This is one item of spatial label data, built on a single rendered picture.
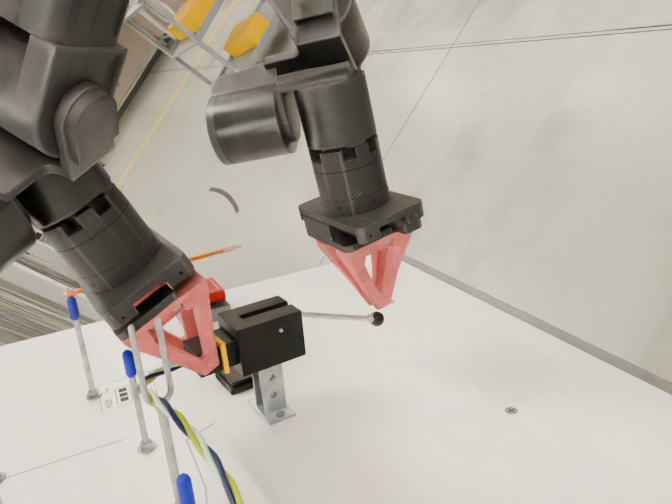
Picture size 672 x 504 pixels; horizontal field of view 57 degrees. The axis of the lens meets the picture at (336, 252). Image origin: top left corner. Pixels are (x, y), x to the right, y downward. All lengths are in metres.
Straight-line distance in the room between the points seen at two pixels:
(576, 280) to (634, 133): 0.47
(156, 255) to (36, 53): 0.16
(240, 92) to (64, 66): 0.20
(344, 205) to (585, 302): 1.32
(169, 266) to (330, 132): 0.16
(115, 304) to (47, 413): 0.22
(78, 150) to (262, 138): 0.17
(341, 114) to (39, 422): 0.37
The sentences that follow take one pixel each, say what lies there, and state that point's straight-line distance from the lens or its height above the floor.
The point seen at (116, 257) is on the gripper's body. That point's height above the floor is 1.27.
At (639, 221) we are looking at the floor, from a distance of 1.81.
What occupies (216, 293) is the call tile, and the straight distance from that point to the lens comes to 0.71.
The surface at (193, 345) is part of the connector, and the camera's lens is 0.49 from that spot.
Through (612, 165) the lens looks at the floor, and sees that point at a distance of 1.96.
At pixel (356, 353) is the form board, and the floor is 1.00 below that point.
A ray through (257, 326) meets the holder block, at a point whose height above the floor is 1.15.
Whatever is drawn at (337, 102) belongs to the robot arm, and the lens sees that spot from 0.47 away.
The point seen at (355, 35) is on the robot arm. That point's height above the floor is 1.19.
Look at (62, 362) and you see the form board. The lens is 0.71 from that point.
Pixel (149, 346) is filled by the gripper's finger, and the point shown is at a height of 1.22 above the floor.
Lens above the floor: 1.38
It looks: 31 degrees down
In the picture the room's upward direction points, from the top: 57 degrees counter-clockwise
